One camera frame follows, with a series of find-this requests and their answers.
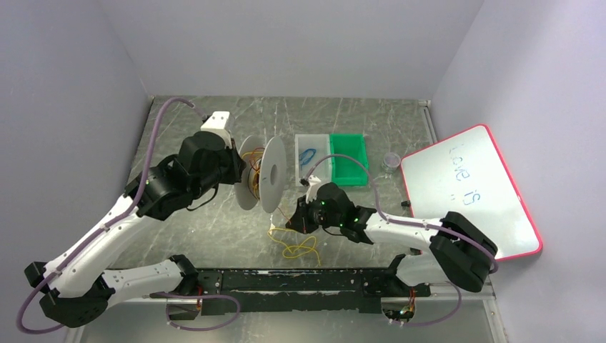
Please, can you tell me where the white cable spool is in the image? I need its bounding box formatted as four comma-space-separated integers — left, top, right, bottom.
234, 136, 287, 214

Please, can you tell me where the yellow cable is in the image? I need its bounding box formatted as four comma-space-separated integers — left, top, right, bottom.
267, 228, 322, 268

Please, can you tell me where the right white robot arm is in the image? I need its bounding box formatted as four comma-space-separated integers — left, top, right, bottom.
286, 182, 498, 292

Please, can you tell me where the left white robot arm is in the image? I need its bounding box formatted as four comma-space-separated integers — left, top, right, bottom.
25, 129, 245, 328

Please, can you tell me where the green plastic bin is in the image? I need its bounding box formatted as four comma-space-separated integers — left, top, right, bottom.
329, 134, 369, 187

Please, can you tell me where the clear white plastic bin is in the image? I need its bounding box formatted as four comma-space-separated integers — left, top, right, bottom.
294, 134, 331, 188

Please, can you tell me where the small clear plastic jar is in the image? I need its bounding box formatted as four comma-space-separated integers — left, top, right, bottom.
382, 151, 401, 174

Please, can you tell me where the pink framed whiteboard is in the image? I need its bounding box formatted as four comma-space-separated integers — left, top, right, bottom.
401, 124, 543, 261

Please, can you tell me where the red orange wound cable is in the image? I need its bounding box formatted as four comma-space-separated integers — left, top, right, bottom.
242, 147, 266, 200

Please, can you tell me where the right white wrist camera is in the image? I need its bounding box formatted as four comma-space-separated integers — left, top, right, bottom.
299, 174, 324, 203

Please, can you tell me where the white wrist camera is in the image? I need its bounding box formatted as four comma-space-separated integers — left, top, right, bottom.
299, 174, 324, 203
200, 111, 235, 149

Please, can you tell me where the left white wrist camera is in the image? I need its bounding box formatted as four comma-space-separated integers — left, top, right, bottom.
200, 111, 235, 149

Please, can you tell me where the blue cable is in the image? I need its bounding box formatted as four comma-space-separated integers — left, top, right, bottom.
298, 148, 318, 172

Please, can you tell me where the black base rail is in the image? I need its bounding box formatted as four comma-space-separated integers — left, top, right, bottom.
172, 268, 430, 315

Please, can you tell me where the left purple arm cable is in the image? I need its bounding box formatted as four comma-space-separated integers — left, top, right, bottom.
16, 97, 209, 335

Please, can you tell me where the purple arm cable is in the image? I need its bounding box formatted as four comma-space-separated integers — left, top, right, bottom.
16, 97, 209, 335
301, 153, 500, 276

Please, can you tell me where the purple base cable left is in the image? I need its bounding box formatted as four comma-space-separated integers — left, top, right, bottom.
164, 292, 242, 332

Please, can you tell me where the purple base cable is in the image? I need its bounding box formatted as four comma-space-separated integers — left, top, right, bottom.
164, 292, 242, 332
389, 283, 463, 329

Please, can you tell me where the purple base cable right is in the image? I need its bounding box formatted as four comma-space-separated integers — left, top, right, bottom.
389, 283, 463, 329

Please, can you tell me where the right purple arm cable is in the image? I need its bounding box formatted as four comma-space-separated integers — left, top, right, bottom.
301, 153, 500, 276

